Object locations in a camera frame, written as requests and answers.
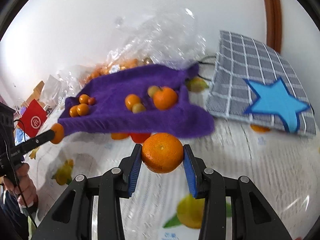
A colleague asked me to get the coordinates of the small orange kumquat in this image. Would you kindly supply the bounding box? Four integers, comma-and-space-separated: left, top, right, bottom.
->
50, 123, 65, 144
69, 105, 78, 118
79, 94, 90, 104

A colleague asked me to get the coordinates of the orange mandarin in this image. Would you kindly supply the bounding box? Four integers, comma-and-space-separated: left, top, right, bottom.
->
76, 103, 89, 116

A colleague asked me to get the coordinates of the small red apple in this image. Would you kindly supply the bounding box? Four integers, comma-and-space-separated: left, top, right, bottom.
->
88, 97, 96, 106

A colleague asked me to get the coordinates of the large orange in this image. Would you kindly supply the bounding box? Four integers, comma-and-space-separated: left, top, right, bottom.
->
152, 87, 178, 111
141, 133, 184, 174

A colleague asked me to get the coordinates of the yellow-green round fruit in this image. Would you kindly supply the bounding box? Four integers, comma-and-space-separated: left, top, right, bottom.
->
147, 86, 161, 98
132, 103, 146, 114

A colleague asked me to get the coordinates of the medium orange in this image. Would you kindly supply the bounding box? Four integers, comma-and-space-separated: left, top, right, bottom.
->
125, 94, 141, 111

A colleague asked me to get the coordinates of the person's left hand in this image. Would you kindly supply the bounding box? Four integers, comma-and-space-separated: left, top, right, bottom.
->
3, 163, 38, 207

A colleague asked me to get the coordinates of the red paper bag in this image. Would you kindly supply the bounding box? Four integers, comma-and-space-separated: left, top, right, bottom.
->
18, 99, 47, 138

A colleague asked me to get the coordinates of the wooden chair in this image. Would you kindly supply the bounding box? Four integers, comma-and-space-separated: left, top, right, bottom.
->
21, 81, 45, 108

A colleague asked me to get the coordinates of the white plastic bag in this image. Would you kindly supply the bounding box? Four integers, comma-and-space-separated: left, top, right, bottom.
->
40, 75, 62, 108

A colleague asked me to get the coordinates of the clear bag with fruit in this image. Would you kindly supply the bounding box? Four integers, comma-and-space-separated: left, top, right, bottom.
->
57, 65, 93, 99

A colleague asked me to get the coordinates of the bag of small oranges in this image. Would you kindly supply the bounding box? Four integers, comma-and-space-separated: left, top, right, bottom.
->
84, 59, 141, 83

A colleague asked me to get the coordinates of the grey checked star bag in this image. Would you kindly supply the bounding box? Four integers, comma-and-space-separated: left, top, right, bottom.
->
206, 31, 317, 137

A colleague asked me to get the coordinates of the purple towel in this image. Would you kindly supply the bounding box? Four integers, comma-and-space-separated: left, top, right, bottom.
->
58, 63, 214, 138

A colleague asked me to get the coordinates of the bag of walnuts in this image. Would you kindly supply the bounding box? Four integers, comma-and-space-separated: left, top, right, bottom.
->
142, 57, 153, 66

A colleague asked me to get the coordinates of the clear crumpled plastic bag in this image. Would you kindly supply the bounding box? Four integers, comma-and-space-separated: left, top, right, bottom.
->
105, 7, 206, 69

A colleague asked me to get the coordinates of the brown wooden door frame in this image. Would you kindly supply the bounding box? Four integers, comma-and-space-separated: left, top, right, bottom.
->
264, 0, 283, 53

